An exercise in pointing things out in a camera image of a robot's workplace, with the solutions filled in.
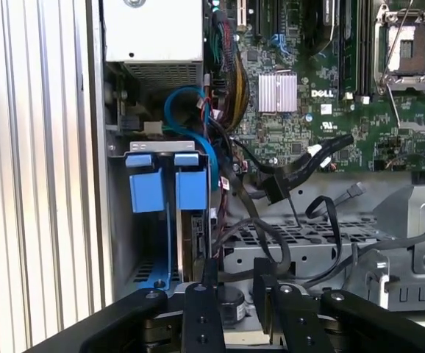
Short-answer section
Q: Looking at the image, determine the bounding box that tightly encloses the silver chipset heatsink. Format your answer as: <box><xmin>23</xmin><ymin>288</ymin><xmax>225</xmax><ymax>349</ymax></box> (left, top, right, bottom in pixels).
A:
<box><xmin>257</xmin><ymin>72</ymin><xmax>299</xmax><ymax>113</ymax></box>

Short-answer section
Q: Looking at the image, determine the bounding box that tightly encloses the metal socket cover frame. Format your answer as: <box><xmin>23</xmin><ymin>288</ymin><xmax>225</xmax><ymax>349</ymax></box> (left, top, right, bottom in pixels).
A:
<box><xmin>384</xmin><ymin>79</ymin><xmax>425</xmax><ymax>130</ymax></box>

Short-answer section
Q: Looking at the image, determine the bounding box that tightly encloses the grey round cable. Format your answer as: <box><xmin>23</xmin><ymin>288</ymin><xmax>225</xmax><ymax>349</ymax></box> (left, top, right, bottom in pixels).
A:
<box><xmin>350</xmin><ymin>223</ymin><xmax>425</xmax><ymax>260</ymax></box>

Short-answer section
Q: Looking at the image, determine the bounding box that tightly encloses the thin metal locking lever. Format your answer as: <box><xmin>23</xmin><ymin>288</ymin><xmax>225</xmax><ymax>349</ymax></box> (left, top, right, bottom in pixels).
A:
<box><xmin>383</xmin><ymin>0</ymin><xmax>416</xmax><ymax>73</ymax></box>

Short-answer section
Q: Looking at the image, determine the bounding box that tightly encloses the black flat power wire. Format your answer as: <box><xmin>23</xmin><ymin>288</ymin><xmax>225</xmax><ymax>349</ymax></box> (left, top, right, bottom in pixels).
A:
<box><xmin>229</xmin><ymin>133</ymin><xmax>354</xmax><ymax>206</ymax></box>

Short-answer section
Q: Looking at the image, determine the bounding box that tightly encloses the grey metal disk bay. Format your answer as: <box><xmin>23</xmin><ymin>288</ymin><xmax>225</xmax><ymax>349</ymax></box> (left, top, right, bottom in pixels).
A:
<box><xmin>106</xmin><ymin>141</ymin><xmax>214</xmax><ymax>295</ymax></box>

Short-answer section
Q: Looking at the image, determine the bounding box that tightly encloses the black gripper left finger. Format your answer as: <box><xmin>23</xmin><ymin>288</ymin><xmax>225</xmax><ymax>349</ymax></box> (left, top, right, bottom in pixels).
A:
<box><xmin>23</xmin><ymin>259</ymin><xmax>225</xmax><ymax>353</ymax></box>

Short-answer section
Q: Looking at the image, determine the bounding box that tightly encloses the blue data wire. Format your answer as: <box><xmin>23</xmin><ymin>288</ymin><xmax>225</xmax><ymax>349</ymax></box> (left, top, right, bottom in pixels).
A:
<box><xmin>163</xmin><ymin>85</ymin><xmax>219</xmax><ymax>193</ymax></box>

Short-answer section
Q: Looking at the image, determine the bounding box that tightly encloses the green Dell motherboard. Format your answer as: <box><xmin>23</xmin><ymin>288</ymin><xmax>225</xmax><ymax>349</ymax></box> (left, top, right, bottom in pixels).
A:
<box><xmin>204</xmin><ymin>0</ymin><xmax>425</xmax><ymax>174</ymax></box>

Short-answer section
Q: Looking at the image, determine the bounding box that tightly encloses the white expansion slot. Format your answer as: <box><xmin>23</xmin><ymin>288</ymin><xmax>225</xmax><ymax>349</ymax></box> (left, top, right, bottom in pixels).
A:
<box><xmin>237</xmin><ymin>0</ymin><xmax>249</xmax><ymax>27</ymax></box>

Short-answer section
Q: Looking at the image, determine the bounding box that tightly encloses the thin black data wire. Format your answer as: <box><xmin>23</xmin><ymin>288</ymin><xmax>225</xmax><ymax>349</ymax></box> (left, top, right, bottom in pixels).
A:
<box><xmin>304</xmin><ymin>195</ymin><xmax>349</xmax><ymax>284</ymax></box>

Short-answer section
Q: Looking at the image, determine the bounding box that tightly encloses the CPU socket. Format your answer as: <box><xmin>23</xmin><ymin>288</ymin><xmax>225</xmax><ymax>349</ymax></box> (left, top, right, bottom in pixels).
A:
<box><xmin>375</xmin><ymin>2</ymin><xmax>425</xmax><ymax>88</ymax></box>

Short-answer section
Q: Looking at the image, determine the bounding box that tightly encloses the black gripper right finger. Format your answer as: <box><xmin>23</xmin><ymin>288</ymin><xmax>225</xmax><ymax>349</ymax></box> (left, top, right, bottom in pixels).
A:
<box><xmin>252</xmin><ymin>257</ymin><xmax>425</xmax><ymax>353</ymax></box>

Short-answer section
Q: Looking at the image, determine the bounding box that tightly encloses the yellow and red wire bundle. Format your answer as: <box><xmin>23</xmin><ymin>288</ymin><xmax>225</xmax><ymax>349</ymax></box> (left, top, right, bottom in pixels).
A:
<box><xmin>211</xmin><ymin>10</ymin><xmax>251</xmax><ymax>132</ymax></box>

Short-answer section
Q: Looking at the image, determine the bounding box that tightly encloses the hard disk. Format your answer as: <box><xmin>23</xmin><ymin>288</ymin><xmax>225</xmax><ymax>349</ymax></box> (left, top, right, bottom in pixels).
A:
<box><xmin>125</xmin><ymin>150</ymin><xmax>213</xmax><ymax>292</ymax></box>

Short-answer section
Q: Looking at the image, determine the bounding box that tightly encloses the grey metal power supply box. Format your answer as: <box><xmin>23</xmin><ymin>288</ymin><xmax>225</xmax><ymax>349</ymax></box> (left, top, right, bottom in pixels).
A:
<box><xmin>103</xmin><ymin>0</ymin><xmax>205</xmax><ymax>64</ymax></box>

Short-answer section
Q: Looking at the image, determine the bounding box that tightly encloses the silver PC case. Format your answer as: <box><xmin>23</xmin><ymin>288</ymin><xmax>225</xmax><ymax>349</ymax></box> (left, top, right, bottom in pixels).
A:
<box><xmin>86</xmin><ymin>0</ymin><xmax>425</xmax><ymax>313</ymax></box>

